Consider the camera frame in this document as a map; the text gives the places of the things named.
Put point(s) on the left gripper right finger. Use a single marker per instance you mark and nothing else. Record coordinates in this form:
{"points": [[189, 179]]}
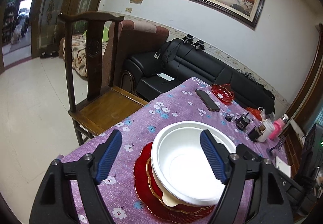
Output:
{"points": [[268, 201]]}

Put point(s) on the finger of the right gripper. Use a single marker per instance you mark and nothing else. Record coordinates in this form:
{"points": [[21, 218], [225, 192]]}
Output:
{"points": [[248, 155]]}

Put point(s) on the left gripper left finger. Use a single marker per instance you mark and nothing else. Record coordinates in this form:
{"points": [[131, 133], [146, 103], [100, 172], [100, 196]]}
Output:
{"points": [[54, 201]]}

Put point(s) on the large white foam bowl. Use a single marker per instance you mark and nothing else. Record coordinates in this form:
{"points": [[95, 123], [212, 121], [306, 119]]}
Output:
{"points": [[181, 165]]}

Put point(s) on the cream plastic bowl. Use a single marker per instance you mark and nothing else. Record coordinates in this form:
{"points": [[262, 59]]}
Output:
{"points": [[171, 198]]}

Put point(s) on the lined paper notepad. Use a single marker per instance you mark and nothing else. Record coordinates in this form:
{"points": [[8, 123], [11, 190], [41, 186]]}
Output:
{"points": [[282, 166]]}

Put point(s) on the white plastic jar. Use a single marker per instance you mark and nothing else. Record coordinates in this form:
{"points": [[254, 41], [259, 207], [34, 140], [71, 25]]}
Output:
{"points": [[266, 128]]}

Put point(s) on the pink water bottle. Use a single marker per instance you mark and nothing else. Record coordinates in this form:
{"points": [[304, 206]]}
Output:
{"points": [[278, 126]]}

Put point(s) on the small red dish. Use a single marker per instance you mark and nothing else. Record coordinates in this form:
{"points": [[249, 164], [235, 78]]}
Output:
{"points": [[223, 93]]}

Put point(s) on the black smartphone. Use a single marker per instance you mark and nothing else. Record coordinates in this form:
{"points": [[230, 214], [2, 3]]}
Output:
{"points": [[208, 102]]}

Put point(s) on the purple floral tablecloth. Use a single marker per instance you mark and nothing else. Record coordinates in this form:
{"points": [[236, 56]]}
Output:
{"points": [[140, 128]]}

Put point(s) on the dark wooden chair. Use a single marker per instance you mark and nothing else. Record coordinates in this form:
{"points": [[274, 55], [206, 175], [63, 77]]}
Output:
{"points": [[105, 105]]}

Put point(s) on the black leather sofa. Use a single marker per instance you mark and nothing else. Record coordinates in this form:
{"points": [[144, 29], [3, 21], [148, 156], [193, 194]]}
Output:
{"points": [[151, 74]]}

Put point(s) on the brown armchair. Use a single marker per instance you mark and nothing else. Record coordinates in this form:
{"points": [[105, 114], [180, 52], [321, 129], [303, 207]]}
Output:
{"points": [[134, 37]]}

